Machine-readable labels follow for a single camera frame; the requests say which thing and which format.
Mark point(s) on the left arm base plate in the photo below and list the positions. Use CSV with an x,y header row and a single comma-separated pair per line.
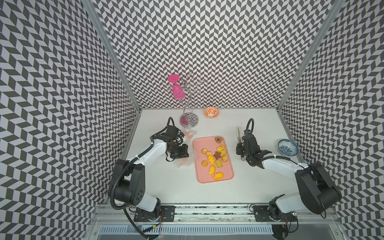
x,y
164,213

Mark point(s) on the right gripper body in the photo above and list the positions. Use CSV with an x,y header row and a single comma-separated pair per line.
x,y
241,150

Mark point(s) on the brown star cookie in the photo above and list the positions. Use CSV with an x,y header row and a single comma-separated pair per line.
x,y
217,155

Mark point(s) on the heart jam cookie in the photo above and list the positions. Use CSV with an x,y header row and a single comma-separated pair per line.
x,y
218,139

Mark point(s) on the yellow cat cookie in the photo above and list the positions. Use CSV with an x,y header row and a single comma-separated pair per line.
x,y
221,148

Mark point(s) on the clear resealable bag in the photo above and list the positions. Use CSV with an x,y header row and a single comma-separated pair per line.
x,y
189,134
185,162

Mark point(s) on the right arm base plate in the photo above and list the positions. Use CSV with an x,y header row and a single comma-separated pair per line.
x,y
264,213

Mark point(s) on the blue white porcelain bowl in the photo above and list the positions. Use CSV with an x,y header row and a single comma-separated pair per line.
x,y
288,147

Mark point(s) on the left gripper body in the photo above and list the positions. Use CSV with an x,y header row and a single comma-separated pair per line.
x,y
178,151

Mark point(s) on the pink plastic tray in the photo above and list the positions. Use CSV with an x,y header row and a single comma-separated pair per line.
x,y
211,145

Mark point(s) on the rectangular cracker cookie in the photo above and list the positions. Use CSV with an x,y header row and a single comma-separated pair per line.
x,y
219,163

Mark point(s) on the metal tongs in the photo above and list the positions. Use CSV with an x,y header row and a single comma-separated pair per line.
x,y
239,147

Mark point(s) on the orange patterned small bowl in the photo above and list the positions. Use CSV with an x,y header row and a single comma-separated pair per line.
x,y
211,112

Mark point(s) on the yellow fish cookie lower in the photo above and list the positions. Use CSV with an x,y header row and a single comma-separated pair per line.
x,y
218,176

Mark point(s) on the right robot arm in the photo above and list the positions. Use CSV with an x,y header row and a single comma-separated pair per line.
x,y
316,190

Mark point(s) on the pink ornament on stand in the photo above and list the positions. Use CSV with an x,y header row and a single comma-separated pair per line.
x,y
177,90

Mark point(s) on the round waffle cookie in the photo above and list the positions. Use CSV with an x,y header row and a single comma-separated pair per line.
x,y
205,163

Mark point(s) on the yellow fish cookie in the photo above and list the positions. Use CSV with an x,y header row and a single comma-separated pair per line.
x,y
212,170
218,176

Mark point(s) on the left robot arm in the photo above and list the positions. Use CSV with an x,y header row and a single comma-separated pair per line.
x,y
128,181

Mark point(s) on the aluminium front rail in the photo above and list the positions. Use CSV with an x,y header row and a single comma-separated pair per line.
x,y
209,213

